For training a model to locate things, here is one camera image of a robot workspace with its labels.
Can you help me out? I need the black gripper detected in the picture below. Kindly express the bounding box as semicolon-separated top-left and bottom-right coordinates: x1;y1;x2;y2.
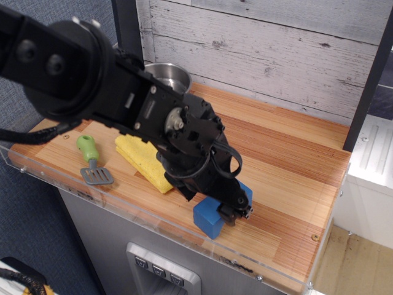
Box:
157;144;253;226

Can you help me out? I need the yellow object at corner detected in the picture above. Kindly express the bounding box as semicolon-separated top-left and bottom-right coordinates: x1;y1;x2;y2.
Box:
22;285;56;295

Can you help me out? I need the white ribbed appliance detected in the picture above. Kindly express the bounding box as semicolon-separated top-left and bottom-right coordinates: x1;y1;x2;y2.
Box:
333;115;392;248

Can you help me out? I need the folded yellow cloth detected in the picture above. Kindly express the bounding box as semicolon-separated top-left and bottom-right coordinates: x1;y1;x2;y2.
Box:
115;135;173;194

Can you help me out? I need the black left vertical post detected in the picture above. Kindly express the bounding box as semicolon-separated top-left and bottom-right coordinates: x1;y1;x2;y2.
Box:
111;0;144;68

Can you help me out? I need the grey cabinet with button panel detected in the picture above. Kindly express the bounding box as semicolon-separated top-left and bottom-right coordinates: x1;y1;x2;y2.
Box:
58;187;295;295

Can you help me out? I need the stainless steel pot with handle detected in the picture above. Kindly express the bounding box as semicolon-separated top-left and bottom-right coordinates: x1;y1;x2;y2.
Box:
145;63;192;94

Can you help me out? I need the blue arch-shaped wooden block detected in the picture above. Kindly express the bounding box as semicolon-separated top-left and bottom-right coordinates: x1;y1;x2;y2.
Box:
192;180;254;240

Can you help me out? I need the black braided cable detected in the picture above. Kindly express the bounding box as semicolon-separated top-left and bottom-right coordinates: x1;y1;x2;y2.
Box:
0;267;47;295

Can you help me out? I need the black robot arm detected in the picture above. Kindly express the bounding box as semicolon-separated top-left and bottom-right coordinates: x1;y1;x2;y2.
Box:
1;6;252;226

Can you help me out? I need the black vertical post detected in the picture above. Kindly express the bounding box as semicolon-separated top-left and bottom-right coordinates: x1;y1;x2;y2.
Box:
343;9;392;152
111;0;144;68

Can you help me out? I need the clear acrylic table guard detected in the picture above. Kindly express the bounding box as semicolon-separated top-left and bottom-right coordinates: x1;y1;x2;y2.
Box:
0;45;352;293

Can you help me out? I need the black right vertical post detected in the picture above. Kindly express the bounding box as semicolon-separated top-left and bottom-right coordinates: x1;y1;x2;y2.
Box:
343;9;392;152

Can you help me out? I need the green-handled grey toy spatula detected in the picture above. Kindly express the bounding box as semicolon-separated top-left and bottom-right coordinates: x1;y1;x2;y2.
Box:
76;135;114;186

